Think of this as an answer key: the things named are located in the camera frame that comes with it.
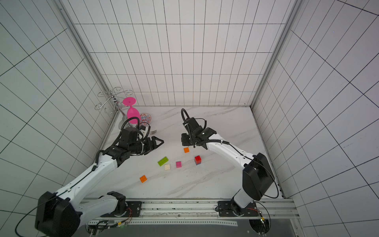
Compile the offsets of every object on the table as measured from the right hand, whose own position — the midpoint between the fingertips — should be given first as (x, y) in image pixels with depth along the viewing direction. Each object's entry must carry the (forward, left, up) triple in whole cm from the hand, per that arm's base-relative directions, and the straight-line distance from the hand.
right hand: (184, 136), depth 84 cm
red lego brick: (-9, -9, -10) cm, 16 cm away
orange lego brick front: (-21, +23, -14) cm, 34 cm away
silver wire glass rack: (+36, +62, -2) cm, 72 cm away
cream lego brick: (-14, +9, -12) cm, 21 cm away
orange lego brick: (-1, -1, -14) cm, 14 cm away
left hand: (-8, +13, +1) cm, 16 cm away
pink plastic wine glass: (+12, +34, +6) cm, 36 cm away
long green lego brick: (-10, +13, -14) cm, 22 cm away
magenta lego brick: (-12, +3, -13) cm, 18 cm away
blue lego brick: (-10, -8, -16) cm, 20 cm away
